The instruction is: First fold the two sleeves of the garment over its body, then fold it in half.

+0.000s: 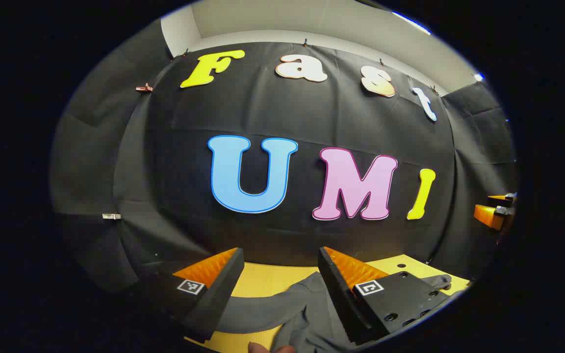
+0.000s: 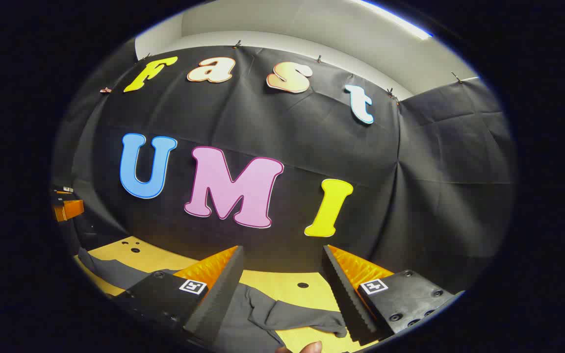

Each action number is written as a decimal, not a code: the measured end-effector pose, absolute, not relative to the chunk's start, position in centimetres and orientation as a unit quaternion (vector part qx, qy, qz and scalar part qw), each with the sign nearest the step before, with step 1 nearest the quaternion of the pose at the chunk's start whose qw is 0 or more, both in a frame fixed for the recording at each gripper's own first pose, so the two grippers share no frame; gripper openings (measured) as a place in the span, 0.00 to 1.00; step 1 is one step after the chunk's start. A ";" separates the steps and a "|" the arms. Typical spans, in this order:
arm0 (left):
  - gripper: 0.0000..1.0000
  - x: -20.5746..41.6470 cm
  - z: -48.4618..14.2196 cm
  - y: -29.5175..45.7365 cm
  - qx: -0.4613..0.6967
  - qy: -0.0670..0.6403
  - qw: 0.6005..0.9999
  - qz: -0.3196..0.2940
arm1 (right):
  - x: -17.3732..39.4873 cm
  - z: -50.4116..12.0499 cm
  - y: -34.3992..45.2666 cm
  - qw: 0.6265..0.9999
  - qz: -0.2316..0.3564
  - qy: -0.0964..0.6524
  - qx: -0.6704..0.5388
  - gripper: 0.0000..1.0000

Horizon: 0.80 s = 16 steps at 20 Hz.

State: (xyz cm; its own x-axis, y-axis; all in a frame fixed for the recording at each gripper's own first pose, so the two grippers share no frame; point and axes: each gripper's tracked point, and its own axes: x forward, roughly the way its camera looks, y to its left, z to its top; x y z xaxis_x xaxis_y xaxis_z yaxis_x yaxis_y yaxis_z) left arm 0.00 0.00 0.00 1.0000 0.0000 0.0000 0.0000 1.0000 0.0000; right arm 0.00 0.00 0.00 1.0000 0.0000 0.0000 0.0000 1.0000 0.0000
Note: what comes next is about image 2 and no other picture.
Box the grey collared shirt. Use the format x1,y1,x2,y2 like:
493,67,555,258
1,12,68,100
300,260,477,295
77,248,348,353

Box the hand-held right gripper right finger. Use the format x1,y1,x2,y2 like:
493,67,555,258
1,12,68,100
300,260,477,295
322,244,464,346

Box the black backdrop cloth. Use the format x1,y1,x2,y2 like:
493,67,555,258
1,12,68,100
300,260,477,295
52,39,516,295

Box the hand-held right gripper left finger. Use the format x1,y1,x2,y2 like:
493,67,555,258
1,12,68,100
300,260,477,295
116,245,245,350

